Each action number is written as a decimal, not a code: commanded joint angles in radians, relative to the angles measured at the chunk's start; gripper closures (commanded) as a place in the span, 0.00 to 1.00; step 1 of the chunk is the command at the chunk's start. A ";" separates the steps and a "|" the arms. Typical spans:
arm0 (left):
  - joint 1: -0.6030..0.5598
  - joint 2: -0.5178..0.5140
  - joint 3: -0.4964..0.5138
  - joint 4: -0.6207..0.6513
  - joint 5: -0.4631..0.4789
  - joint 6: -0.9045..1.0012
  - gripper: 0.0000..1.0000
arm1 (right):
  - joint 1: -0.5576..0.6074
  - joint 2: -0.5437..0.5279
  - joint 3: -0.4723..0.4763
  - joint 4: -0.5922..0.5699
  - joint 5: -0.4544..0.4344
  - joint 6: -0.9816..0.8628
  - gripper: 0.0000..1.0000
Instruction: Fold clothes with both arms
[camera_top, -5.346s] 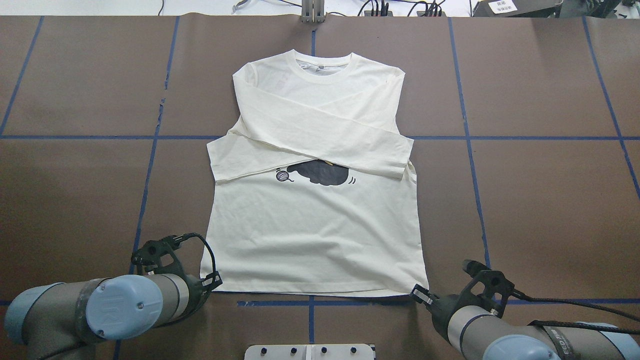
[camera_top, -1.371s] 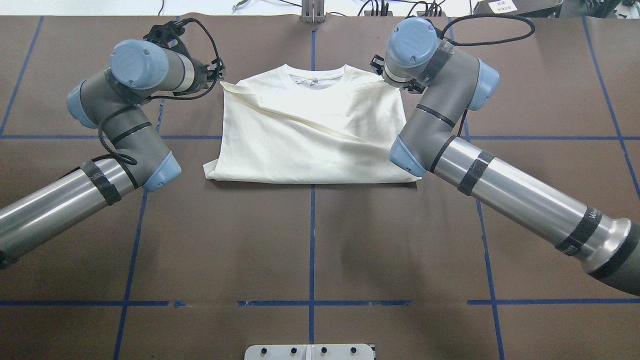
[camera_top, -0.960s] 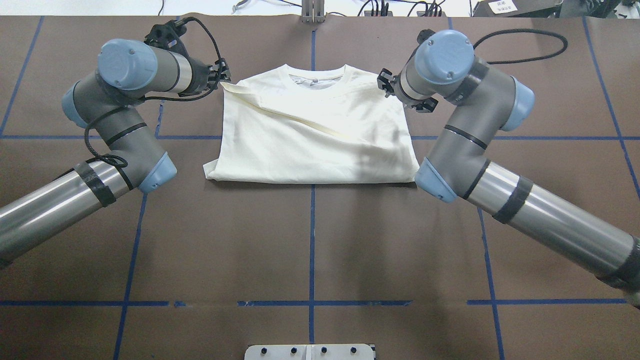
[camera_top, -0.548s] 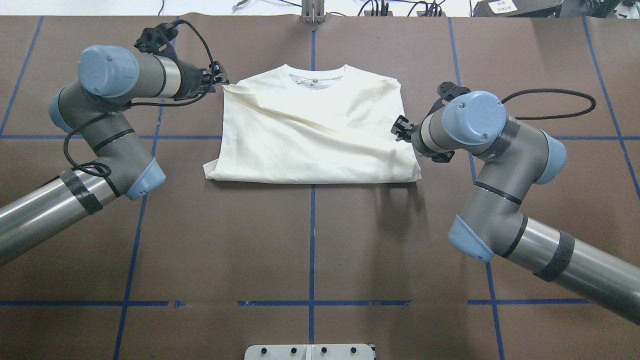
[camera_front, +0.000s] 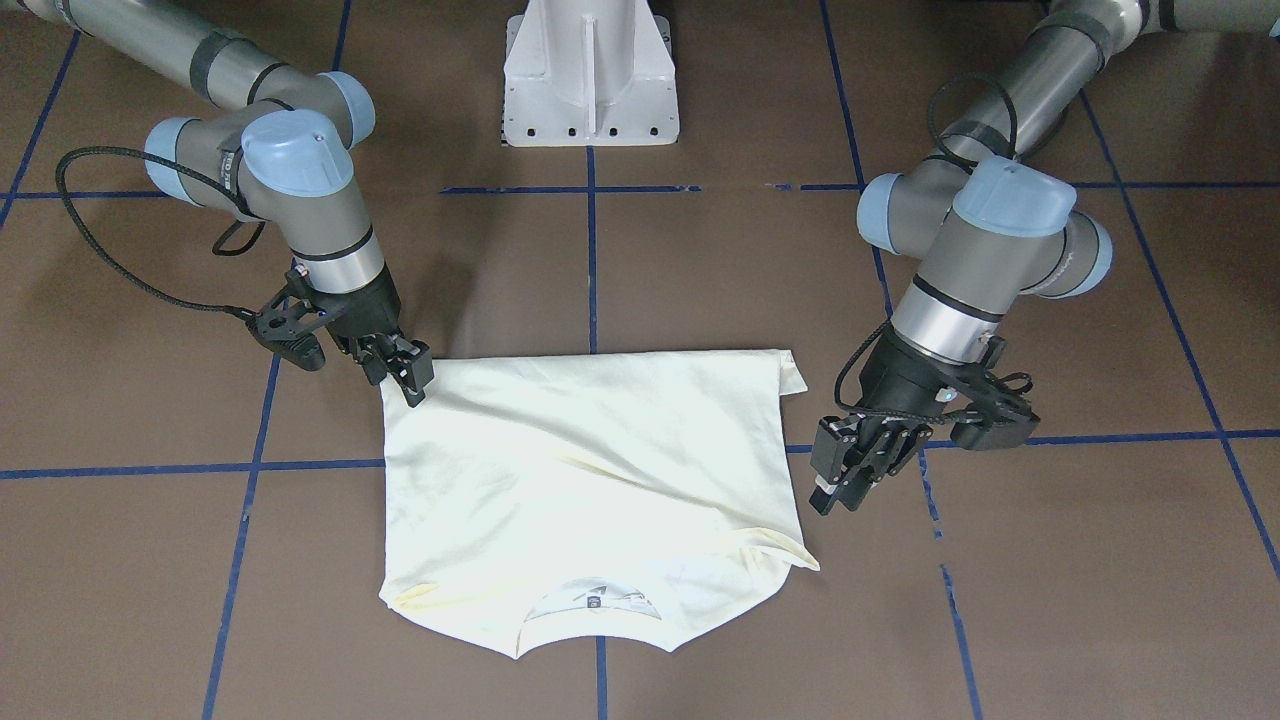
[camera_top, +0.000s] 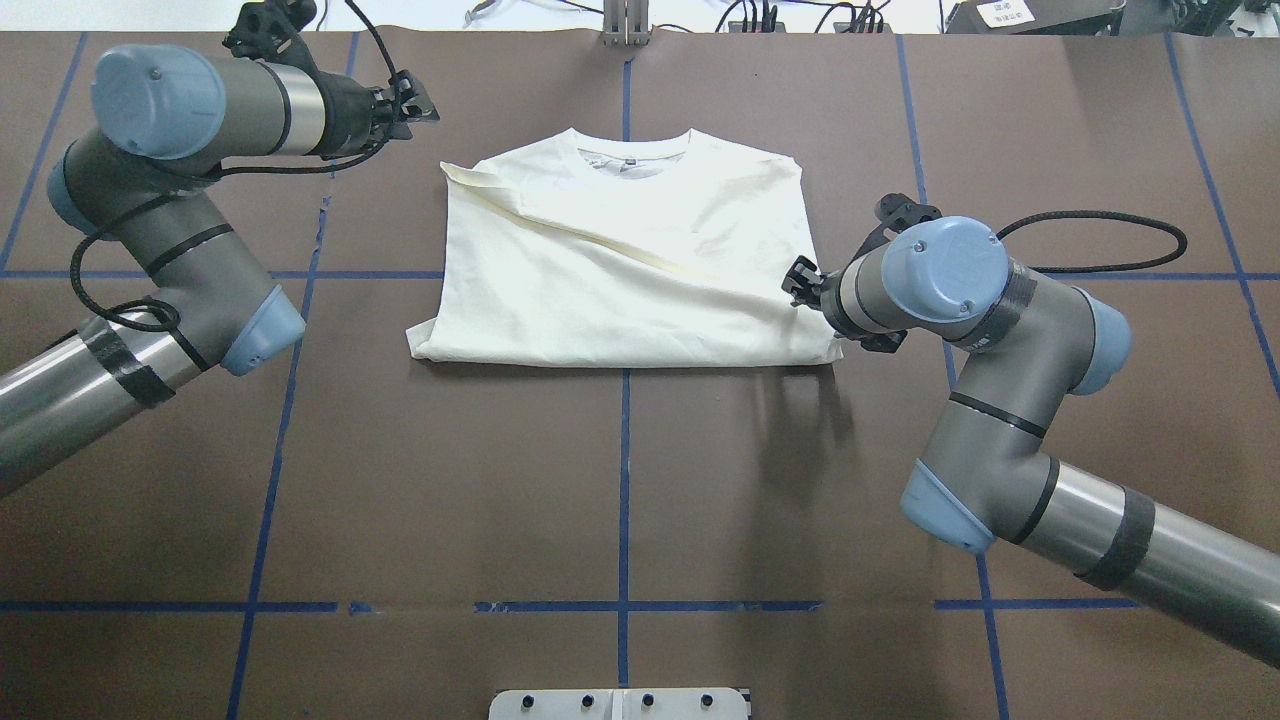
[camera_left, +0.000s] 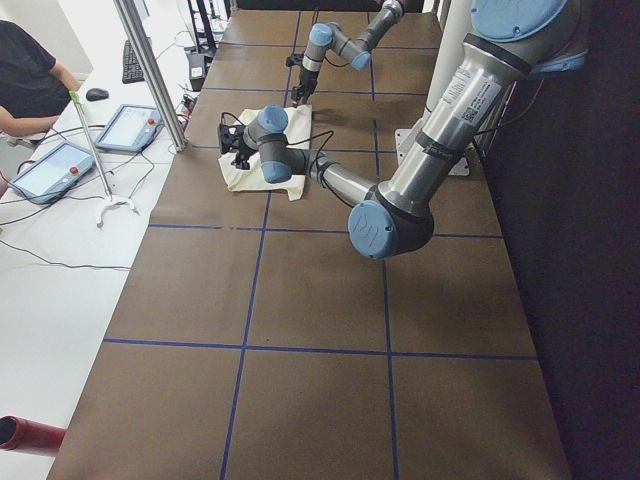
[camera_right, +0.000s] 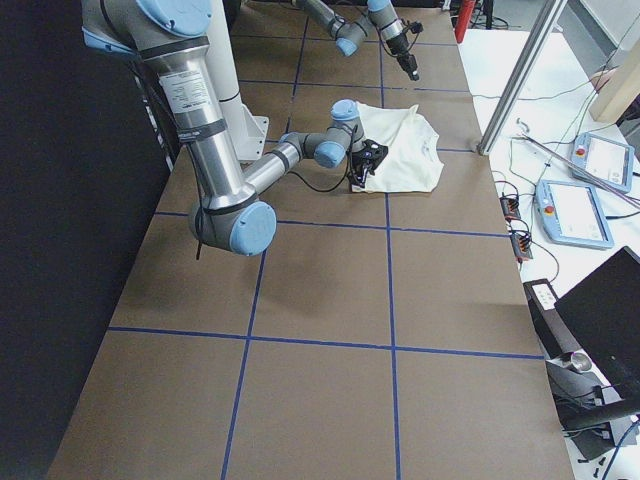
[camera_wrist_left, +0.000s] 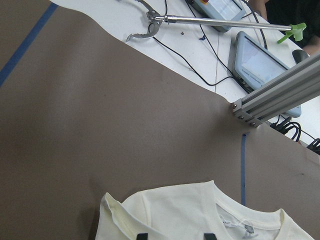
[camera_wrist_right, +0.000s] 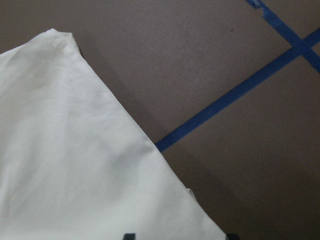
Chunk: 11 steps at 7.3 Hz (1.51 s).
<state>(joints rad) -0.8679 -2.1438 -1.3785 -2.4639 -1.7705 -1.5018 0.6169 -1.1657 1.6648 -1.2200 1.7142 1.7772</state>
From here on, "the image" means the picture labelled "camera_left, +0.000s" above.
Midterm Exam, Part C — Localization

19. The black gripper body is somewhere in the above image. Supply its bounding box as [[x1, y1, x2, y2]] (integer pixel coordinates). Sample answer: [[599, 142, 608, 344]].
[[236, 125, 257, 158], [298, 69, 318, 93]]

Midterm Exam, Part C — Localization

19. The cream long-sleeve printed shirt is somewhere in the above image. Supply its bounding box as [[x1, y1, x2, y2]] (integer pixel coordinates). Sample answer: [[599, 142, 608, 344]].
[[219, 105, 312, 201]]

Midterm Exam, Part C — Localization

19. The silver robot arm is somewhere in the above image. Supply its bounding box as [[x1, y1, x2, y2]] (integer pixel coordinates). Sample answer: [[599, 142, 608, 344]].
[[285, 0, 415, 107], [218, 1, 591, 259]]

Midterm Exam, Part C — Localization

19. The far blue teach pendant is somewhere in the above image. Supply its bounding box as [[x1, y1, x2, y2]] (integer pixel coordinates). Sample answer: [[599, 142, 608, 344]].
[[94, 104, 163, 153]]

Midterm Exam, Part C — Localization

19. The blue teach pendant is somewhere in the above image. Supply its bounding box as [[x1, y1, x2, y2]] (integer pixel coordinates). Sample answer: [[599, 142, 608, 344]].
[[8, 141, 94, 204], [94, 104, 163, 153]]

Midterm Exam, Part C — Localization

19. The white reacher grabber tool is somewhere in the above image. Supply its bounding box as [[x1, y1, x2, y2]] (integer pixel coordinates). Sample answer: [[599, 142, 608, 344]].
[[69, 90, 138, 228]]

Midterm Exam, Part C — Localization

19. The black keyboard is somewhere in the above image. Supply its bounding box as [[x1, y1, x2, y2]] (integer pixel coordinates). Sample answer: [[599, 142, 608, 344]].
[[121, 40, 144, 84]]

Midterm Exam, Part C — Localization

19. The black computer mouse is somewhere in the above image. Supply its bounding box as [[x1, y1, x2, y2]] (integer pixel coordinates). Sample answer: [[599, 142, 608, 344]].
[[85, 88, 109, 102]]

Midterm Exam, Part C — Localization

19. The near blue teach pendant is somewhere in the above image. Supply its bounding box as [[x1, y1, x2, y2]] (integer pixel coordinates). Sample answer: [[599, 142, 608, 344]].
[[8, 141, 94, 204]]

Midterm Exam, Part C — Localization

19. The seated person black shirt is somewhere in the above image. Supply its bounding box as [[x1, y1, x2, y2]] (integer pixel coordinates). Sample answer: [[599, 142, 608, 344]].
[[0, 19, 82, 196]]

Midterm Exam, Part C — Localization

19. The red cylinder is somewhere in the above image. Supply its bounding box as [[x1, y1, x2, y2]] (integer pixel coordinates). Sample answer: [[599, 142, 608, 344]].
[[1, 416, 67, 457]]

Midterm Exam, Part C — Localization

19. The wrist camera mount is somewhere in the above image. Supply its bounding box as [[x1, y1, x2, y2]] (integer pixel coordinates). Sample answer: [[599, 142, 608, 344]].
[[285, 53, 304, 68], [218, 123, 238, 154]]

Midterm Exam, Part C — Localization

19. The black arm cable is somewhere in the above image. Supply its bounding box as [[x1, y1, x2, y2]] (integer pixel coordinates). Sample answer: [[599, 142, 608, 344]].
[[219, 110, 366, 209]]

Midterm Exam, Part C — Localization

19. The aluminium frame post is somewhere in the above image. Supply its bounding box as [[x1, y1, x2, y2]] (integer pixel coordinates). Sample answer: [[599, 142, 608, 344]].
[[114, 0, 187, 152]]

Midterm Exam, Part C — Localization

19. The white camera mast pedestal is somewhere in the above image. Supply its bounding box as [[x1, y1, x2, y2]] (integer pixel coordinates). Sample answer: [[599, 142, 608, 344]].
[[395, 0, 472, 164]]

